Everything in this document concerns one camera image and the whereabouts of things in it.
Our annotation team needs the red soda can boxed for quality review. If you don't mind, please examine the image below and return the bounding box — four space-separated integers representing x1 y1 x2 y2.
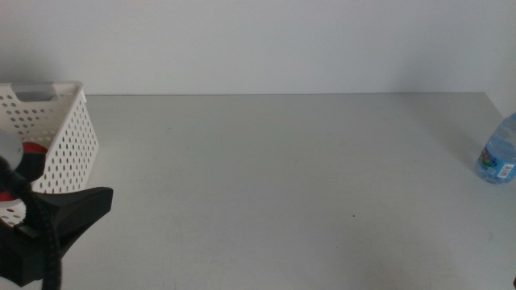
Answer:
0 141 50 205

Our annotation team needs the clear water bottle blue label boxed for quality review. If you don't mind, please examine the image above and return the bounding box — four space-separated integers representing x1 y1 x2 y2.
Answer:
475 112 516 185

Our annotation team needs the white perforated plastic basket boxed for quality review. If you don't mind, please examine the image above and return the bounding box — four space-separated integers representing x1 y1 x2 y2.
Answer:
0 81 100 226

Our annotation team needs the black braided left camera cable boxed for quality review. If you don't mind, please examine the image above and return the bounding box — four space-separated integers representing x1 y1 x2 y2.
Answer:
0 151 64 290

